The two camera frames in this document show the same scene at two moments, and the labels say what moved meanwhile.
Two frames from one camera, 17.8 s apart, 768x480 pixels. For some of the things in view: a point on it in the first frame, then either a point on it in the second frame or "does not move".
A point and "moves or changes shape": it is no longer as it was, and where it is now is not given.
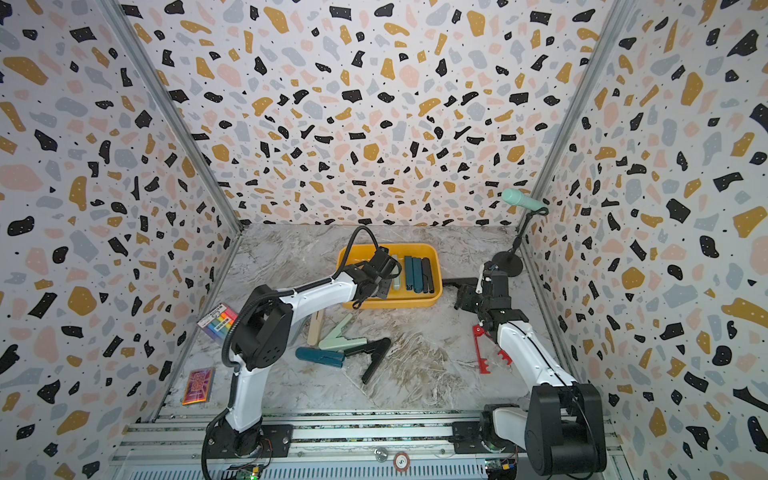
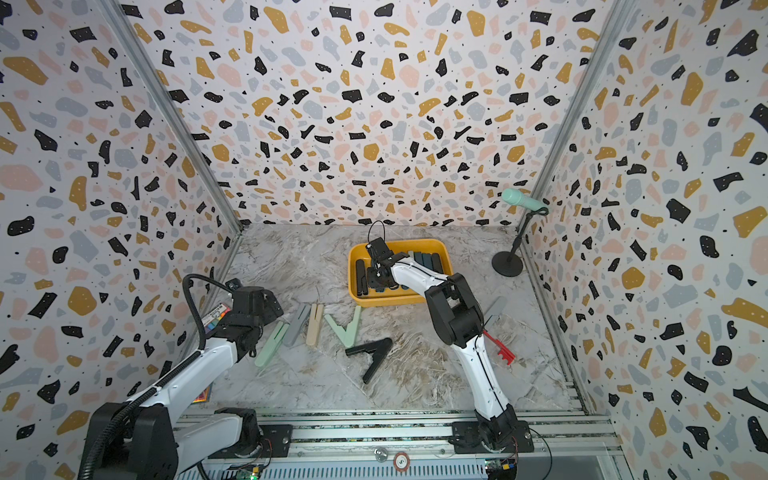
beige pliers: (313, 336) does not move
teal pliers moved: (417, 274) moves or changes shape
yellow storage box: (357, 253) moves or changes shape
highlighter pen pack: (219, 322) does not move
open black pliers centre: (378, 349) does not move
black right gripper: (468, 300) to (372, 277)
